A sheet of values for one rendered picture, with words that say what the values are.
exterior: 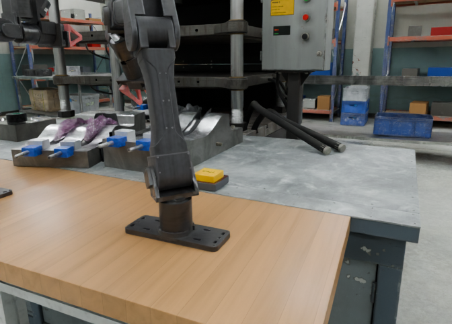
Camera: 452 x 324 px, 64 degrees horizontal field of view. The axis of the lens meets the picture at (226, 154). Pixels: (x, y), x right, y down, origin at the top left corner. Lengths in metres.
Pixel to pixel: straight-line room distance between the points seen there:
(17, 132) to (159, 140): 1.14
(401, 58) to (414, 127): 3.05
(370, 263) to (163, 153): 0.55
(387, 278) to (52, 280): 0.69
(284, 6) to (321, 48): 0.25
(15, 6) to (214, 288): 0.92
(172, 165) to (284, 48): 1.20
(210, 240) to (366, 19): 6.78
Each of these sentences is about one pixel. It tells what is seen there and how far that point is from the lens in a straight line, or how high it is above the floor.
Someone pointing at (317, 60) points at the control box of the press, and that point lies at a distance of 1.74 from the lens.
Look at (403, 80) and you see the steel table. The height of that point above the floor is 0.90.
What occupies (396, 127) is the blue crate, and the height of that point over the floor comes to 0.36.
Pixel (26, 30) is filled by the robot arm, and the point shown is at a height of 1.21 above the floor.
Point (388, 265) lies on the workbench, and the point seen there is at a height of 0.67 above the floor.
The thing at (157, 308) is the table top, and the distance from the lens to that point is 0.54.
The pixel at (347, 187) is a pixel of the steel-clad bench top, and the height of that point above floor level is 0.80.
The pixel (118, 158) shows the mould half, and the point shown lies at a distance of 1.17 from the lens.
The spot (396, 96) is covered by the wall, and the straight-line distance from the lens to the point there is 7.51.
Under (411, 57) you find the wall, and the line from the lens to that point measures 7.47.
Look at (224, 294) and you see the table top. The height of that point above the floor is 0.80.
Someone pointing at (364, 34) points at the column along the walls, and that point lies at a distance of 7.27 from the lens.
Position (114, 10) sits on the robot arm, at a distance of 0.92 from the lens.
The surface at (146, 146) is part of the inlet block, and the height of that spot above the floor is 0.89.
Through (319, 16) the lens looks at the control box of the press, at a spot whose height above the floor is 1.30.
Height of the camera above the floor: 1.12
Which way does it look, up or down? 15 degrees down
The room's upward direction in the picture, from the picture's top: 1 degrees counter-clockwise
